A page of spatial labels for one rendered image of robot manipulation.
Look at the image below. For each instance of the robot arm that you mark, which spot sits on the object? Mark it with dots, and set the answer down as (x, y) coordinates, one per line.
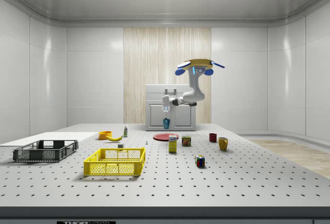
(194, 89)

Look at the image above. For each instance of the white board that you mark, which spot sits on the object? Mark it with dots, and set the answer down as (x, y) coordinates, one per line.
(51, 136)

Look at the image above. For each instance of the red mug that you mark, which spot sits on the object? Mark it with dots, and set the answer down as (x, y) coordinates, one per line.
(212, 137)

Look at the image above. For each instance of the small white bottle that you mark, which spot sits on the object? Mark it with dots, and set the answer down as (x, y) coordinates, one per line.
(125, 131)

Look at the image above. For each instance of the yellow bowl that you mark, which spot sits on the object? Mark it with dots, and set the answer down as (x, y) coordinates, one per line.
(103, 135)

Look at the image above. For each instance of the blue mug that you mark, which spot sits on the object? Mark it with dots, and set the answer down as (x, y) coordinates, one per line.
(166, 124)

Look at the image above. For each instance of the banana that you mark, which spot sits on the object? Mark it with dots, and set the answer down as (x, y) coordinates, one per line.
(114, 138)

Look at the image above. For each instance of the yellow basket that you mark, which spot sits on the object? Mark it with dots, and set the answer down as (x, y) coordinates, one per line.
(113, 168)

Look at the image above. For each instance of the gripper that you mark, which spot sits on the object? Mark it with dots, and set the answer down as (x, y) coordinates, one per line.
(166, 114)

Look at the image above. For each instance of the dark grey basket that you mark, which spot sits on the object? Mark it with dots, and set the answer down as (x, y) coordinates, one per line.
(38, 154)

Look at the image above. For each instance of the yellow mug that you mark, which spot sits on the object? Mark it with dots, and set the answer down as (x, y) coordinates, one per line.
(222, 144)

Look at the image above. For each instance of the grey cube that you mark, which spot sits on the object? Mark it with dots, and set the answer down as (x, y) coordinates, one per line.
(121, 145)

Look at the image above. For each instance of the yellow and white box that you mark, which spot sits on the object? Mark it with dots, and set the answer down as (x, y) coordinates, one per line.
(173, 145)

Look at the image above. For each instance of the red plate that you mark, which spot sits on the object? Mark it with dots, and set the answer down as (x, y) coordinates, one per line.
(162, 137)

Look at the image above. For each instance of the flat-sided can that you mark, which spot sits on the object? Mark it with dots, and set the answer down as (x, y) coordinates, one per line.
(186, 141)

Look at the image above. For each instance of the white cabinet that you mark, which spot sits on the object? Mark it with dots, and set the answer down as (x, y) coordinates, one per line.
(154, 115)

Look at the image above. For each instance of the puzzle cube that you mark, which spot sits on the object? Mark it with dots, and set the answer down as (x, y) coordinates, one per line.
(200, 161)

